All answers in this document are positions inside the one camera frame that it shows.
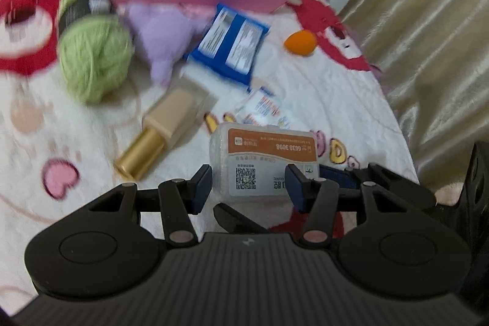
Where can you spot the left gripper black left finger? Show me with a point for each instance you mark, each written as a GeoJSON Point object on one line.
{"type": "Point", "coordinates": [176, 200]}

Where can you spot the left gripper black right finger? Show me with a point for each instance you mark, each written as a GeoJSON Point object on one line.
{"type": "Point", "coordinates": [388, 218]}

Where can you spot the clear box with orange label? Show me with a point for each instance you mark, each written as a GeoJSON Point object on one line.
{"type": "Point", "coordinates": [248, 162]}

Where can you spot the white tissue packet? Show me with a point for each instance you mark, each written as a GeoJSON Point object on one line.
{"type": "Point", "coordinates": [262, 108]}

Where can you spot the purple plush toy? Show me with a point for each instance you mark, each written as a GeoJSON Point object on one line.
{"type": "Point", "coordinates": [162, 36]}

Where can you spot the green yarn ball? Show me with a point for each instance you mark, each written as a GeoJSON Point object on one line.
{"type": "Point", "coordinates": [94, 48]}

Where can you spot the beige foundation bottle gold cap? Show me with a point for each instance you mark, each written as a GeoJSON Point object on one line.
{"type": "Point", "coordinates": [166, 123]}

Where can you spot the orange makeup sponge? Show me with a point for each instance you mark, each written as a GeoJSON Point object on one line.
{"type": "Point", "coordinates": [302, 42]}

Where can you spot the blue wet wipes pack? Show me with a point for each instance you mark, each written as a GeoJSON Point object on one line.
{"type": "Point", "coordinates": [230, 45]}

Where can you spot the beige curtain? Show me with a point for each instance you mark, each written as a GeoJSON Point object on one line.
{"type": "Point", "coordinates": [433, 55]}

